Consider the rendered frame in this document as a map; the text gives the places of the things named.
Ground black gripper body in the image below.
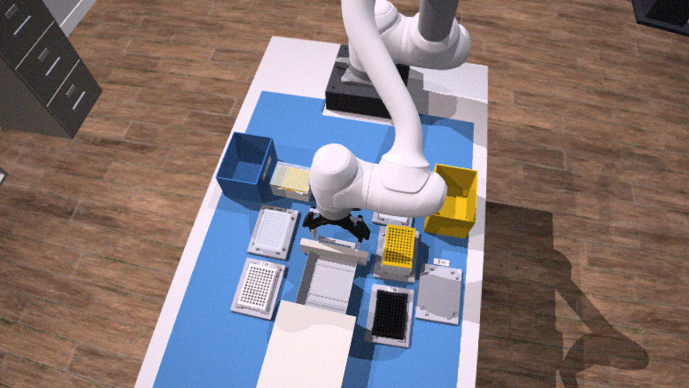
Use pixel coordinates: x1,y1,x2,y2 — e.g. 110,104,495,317
319,213,352,225

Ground white label with black text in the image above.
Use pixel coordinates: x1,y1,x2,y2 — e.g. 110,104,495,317
434,258,449,267

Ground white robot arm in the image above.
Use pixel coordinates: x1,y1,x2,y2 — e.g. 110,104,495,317
310,0,471,221

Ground blue bench mat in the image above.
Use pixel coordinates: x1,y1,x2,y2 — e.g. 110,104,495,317
152,90,474,388

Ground blue open-top bin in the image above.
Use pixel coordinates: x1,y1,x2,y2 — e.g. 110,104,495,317
215,132,277,203

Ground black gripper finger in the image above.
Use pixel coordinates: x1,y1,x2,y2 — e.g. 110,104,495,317
338,215,370,249
302,206,328,240

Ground yellow open-top bin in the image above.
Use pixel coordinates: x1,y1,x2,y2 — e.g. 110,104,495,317
424,164,478,238

